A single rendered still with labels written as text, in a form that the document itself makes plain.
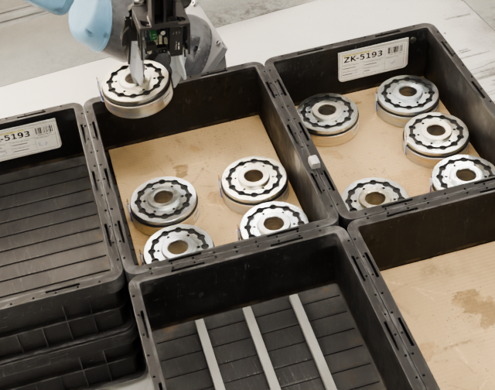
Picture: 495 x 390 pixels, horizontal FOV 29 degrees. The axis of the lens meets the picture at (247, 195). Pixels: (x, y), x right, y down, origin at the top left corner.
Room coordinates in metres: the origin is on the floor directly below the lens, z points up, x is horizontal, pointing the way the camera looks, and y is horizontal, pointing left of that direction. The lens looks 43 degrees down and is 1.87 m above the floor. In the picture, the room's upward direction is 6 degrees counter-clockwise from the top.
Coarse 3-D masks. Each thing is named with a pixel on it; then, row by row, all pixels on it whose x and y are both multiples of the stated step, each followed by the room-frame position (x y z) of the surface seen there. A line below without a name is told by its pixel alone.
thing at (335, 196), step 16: (384, 32) 1.35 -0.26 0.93; (400, 32) 1.34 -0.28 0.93; (432, 32) 1.33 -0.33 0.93; (320, 48) 1.32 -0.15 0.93; (336, 48) 1.32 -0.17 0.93; (448, 48) 1.28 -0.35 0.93; (272, 64) 1.29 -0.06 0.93; (464, 64) 1.24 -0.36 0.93; (272, 80) 1.25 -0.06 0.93; (288, 96) 1.20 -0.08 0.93; (480, 96) 1.15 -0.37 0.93; (288, 112) 1.16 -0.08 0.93; (304, 128) 1.12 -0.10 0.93; (304, 144) 1.08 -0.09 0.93; (320, 160) 1.04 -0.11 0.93; (320, 176) 1.01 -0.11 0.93; (336, 192) 0.98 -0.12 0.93; (432, 192) 0.96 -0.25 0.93; (448, 192) 0.95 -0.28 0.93; (336, 208) 0.94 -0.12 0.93; (368, 208) 0.94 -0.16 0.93; (384, 208) 0.93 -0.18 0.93
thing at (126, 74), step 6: (126, 72) 1.19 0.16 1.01; (144, 72) 1.19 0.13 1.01; (120, 78) 1.18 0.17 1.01; (126, 78) 1.19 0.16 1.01; (144, 78) 1.17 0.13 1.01; (150, 78) 1.17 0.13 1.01; (120, 84) 1.17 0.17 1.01; (126, 84) 1.16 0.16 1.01; (132, 84) 1.16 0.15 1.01; (138, 84) 1.16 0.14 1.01; (144, 84) 1.16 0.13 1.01; (132, 90) 1.16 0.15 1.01
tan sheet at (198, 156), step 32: (224, 128) 1.26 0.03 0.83; (256, 128) 1.25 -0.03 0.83; (128, 160) 1.21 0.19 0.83; (160, 160) 1.20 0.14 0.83; (192, 160) 1.19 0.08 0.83; (224, 160) 1.18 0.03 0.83; (128, 192) 1.13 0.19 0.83; (288, 192) 1.09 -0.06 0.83; (128, 224) 1.06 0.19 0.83; (224, 224) 1.03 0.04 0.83
